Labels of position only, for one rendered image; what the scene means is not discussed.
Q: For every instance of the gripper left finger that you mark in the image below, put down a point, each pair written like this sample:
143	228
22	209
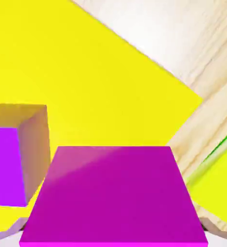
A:
7	239

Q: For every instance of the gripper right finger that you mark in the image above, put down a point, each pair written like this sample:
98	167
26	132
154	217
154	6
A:
221	239

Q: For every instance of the small magenta cube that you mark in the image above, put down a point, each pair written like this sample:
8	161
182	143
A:
115	196

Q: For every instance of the small purple cube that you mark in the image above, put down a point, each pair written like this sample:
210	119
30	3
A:
5	166

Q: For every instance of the large lime green box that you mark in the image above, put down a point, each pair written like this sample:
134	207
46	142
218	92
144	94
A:
219	185

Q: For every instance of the large yellow box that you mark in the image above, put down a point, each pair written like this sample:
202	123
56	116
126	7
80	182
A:
76	77

